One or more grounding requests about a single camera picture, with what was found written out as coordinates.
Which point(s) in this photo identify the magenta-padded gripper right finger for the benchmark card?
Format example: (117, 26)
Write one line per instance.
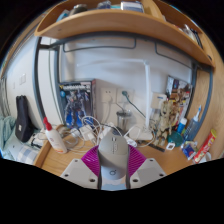
(146, 171)

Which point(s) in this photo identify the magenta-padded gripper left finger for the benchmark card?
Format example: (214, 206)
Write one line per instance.
(80, 171)

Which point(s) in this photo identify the grey computer mouse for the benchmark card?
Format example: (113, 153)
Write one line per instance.
(113, 156)

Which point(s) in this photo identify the white power strip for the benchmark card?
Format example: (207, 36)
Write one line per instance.
(130, 141)

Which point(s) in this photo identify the small white cube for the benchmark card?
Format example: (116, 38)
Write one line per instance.
(170, 146)

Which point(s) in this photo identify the white charger block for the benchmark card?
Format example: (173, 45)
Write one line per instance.
(87, 131)

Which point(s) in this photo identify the white red-capped pump bottle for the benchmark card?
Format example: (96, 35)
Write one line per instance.
(55, 138)

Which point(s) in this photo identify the teal round lid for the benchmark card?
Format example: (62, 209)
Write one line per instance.
(175, 138)

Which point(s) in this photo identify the small blue package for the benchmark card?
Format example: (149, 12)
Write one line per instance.
(188, 150)

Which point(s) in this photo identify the beige robot figure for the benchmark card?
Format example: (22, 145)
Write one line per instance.
(166, 120)

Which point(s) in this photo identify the clear glass jar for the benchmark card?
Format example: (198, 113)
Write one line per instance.
(124, 120)

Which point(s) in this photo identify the blue plaid bed sheet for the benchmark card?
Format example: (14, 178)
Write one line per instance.
(26, 153)

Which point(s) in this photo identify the blue tube bottle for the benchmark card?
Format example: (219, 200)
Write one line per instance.
(182, 126)

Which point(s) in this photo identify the blue spray bottle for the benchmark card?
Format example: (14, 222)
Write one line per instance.
(193, 125)

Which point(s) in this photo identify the blue robot model kit box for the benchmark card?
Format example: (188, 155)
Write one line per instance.
(77, 103)

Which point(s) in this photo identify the black bag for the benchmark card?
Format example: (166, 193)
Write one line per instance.
(22, 118)

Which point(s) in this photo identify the teal blanket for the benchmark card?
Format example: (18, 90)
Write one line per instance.
(6, 133)

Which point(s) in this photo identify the colourful printed box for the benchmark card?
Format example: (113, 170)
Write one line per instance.
(180, 88)

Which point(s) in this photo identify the wooden shelf unit with items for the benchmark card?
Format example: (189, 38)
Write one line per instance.
(116, 23)

